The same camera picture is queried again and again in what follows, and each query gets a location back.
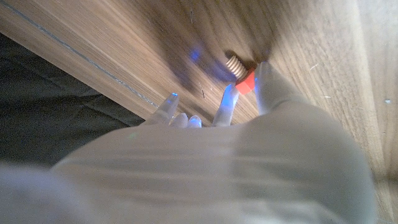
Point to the wooden screw with red head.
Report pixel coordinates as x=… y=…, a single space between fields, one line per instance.
x=245 y=84

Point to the black backdrop curtain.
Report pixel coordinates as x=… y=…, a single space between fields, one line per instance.
x=46 y=109

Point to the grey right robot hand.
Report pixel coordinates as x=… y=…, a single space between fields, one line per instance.
x=202 y=180

